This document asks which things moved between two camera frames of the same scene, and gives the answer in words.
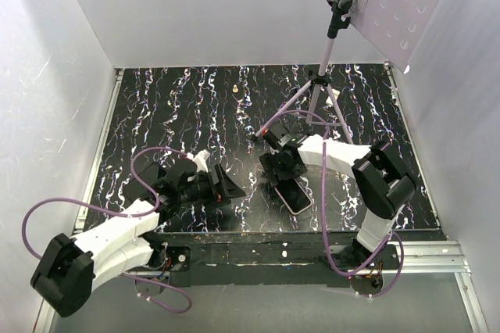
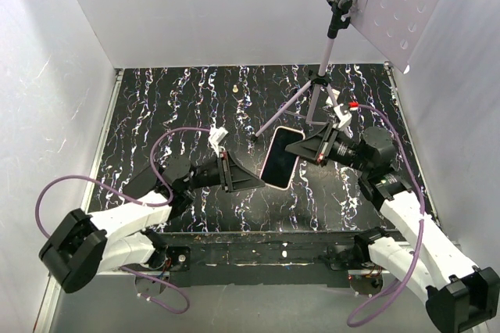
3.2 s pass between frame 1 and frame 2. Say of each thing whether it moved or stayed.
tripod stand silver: stayed
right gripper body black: moved
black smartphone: moved
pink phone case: moved
